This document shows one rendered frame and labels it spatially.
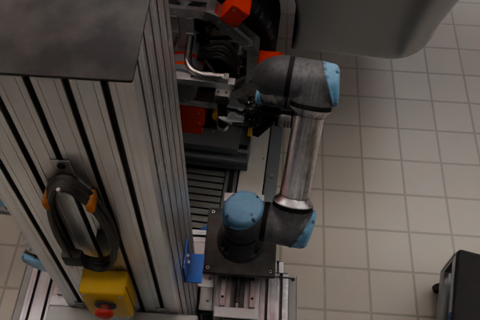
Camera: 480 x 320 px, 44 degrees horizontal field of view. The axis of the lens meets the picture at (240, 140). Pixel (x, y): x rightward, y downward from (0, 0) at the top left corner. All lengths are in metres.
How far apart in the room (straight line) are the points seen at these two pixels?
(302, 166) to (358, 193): 1.35
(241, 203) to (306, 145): 0.25
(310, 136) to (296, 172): 0.11
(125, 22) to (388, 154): 2.51
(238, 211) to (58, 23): 1.05
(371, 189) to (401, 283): 0.49
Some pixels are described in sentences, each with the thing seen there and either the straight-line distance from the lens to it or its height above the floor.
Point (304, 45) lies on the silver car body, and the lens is 2.46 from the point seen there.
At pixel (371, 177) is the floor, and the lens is 3.06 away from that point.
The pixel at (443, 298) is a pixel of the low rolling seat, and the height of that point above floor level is 0.16.
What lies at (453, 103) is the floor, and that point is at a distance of 3.46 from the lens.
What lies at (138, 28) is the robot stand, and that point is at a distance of 0.75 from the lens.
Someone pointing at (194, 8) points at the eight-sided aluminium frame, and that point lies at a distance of 2.09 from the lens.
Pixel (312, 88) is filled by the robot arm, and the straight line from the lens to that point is 1.61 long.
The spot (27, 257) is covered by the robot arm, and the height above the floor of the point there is 1.03.
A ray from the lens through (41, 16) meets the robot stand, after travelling 0.79.
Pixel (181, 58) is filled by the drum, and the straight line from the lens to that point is 2.21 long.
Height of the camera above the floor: 2.55
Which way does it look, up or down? 55 degrees down
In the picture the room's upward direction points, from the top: 2 degrees clockwise
